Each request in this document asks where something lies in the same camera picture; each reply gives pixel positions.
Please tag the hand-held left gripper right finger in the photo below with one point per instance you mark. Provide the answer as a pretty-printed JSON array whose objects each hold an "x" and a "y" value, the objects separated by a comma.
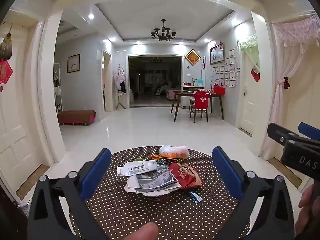
[{"x": 228, "y": 172}]

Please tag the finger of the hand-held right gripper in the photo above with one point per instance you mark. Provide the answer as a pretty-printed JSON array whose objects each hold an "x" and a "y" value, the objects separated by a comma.
[
  {"x": 310, "y": 131},
  {"x": 277, "y": 132}
]

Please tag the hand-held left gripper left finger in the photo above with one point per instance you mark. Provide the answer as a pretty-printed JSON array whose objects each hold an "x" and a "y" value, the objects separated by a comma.
[{"x": 96, "y": 172}]

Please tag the teal toothpaste box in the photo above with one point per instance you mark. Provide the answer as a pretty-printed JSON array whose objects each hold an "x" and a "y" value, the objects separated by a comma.
[{"x": 196, "y": 198}]

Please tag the white printed carton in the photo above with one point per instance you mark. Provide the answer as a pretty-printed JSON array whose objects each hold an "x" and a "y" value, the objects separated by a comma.
[{"x": 140, "y": 168}]

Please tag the red paper bag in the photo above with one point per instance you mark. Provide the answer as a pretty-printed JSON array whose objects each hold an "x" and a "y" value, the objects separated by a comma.
[{"x": 183, "y": 177}]

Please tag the grey printed carton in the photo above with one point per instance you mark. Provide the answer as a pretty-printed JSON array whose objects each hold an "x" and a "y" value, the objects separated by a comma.
[{"x": 150, "y": 182}]

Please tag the white plastic bag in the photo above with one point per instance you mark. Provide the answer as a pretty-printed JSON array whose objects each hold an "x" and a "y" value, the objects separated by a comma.
[{"x": 175, "y": 152}]

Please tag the orange foil wrapper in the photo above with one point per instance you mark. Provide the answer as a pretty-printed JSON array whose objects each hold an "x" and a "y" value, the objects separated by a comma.
[{"x": 155, "y": 157}]

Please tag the black foil wrapper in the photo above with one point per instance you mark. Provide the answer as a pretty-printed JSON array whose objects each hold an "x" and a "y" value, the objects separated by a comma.
[{"x": 163, "y": 162}]

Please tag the person's right hand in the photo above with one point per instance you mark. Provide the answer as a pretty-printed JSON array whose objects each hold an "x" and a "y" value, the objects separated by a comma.
[{"x": 306, "y": 205}]

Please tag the person's left hand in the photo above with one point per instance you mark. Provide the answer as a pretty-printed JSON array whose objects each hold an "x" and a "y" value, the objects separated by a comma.
[{"x": 145, "y": 232}]

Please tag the pink lace curtain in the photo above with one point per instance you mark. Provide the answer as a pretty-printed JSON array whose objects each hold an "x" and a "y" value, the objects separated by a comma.
[{"x": 280, "y": 105}]

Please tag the white narrow door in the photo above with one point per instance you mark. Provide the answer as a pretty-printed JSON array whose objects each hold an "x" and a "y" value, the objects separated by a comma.
[{"x": 250, "y": 105}]

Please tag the white door behind curtain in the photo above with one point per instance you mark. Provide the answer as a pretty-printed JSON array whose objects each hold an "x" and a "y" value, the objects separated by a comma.
[{"x": 305, "y": 92}]

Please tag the red curtain bow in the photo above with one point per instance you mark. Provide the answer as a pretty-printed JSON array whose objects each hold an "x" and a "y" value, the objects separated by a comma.
[{"x": 286, "y": 83}]

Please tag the red upholstered bench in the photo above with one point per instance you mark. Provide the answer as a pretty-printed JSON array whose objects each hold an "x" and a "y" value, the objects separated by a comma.
[{"x": 76, "y": 116}]

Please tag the red paper door sign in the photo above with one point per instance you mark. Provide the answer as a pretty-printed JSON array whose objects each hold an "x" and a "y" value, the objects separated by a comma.
[{"x": 255, "y": 75}]

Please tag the round polka-dot table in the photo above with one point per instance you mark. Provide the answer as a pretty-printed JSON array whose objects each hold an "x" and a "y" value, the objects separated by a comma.
[{"x": 150, "y": 212}]

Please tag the wooden chair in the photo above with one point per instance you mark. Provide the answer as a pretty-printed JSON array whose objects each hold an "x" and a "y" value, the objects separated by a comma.
[{"x": 192, "y": 113}]

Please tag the red gift bag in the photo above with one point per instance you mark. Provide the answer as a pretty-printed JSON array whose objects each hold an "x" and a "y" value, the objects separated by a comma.
[{"x": 219, "y": 88}]

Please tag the wooden coat stand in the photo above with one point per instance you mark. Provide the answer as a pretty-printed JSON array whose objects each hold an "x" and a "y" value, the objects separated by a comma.
[{"x": 120, "y": 102}]

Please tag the red chair cover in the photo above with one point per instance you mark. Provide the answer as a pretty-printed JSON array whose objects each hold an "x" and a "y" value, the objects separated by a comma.
[{"x": 202, "y": 100}]

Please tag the white sideboard cabinet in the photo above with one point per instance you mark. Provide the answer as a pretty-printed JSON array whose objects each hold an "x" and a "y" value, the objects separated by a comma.
[{"x": 186, "y": 101}]

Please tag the wooden dining table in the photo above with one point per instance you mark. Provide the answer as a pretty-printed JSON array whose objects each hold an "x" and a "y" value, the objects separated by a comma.
[{"x": 182, "y": 93}]

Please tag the light blue desk fan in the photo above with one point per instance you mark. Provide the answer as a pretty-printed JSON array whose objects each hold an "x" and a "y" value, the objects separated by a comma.
[{"x": 199, "y": 81}]

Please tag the green valance curtain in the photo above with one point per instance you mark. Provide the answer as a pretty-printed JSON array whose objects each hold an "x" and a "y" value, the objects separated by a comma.
[{"x": 248, "y": 43}]

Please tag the white clothes rack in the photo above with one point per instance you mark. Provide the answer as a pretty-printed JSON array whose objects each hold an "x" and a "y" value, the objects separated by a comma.
[{"x": 57, "y": 87}]

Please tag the white panel door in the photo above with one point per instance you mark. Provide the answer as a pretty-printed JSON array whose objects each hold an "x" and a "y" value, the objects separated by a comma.
[{"x": 17, "y": 120}]

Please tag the pink sofa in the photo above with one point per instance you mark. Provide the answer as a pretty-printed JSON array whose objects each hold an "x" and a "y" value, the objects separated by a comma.
[{"x": 171, "y": 93}]

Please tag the pink jacket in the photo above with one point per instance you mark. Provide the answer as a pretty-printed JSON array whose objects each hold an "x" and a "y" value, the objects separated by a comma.
[{"x": 118, "y": 77}]

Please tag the large framed painting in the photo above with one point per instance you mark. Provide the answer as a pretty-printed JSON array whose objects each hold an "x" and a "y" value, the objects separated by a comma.
[{"x": 217, "y": 54}]

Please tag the dark glass sliding door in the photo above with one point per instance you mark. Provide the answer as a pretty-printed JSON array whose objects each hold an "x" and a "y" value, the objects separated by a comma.
[{"x": 155, "y": 80}]

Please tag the small framed picture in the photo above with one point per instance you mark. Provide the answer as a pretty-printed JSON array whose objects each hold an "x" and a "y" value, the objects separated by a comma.
[{"x": 73, "y": 63}]

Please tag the red diamond door paper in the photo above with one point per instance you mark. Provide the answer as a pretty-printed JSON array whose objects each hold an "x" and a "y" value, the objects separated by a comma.
[{"x": 4, "y": 72}]

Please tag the black chandelier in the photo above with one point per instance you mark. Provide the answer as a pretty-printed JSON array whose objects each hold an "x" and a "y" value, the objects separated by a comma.
[{"x": 163, "y": 33}]

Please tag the hanging straw broom ornament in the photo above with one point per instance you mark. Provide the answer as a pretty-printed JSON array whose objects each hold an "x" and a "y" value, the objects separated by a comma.
[{"x": 5, "y": 47}]

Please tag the group of wall cards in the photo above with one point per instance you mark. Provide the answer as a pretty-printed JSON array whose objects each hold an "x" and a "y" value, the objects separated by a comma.
[{"x": 228, "y": 72}]

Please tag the red diamond wall hanging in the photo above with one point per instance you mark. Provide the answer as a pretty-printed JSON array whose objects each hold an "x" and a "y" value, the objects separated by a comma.
[{"x": 192, "y": 58}]

